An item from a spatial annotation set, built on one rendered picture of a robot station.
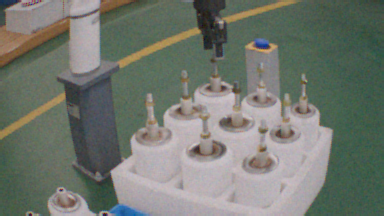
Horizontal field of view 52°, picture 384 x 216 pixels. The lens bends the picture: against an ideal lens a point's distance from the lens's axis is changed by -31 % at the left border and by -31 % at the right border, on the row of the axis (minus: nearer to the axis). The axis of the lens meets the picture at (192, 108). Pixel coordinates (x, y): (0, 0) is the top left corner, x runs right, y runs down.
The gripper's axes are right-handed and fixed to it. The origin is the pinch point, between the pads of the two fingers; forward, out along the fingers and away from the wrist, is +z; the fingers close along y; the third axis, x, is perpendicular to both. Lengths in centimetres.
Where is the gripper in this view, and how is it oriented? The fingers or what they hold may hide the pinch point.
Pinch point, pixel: (212, 48)
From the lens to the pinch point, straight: 122.3
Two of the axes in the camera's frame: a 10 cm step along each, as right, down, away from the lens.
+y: -3.0, -4.0, 8.6
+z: 0.5, 9.0, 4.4
